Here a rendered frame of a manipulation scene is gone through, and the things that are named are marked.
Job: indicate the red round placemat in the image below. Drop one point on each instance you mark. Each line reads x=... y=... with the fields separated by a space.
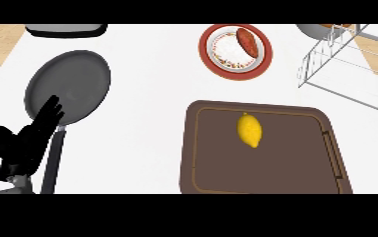
x=235 y=52

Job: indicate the white patterned plate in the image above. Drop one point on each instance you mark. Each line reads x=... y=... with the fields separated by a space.
x=235 y=49

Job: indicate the reddish brown sweet potato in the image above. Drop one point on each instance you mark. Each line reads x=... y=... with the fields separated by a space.
x=247 y=42

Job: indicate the dark grey appliance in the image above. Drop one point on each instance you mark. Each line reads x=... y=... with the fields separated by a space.
x=67 y=30

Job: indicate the brown cutting board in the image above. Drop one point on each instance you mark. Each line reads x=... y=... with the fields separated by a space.
x=266 y=151

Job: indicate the yellow lemon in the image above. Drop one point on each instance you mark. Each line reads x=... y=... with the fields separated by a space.
x=250 y=130

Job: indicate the grey frying pan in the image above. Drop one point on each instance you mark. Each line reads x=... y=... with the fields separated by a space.
x=68 y=87

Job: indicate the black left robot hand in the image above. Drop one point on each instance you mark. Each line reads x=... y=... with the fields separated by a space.
x=30 y=141

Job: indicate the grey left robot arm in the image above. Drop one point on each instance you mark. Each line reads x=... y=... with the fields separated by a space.
x=18 y=185

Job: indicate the grey metal bowl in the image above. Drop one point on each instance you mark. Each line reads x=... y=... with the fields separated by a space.
x=318 y=31

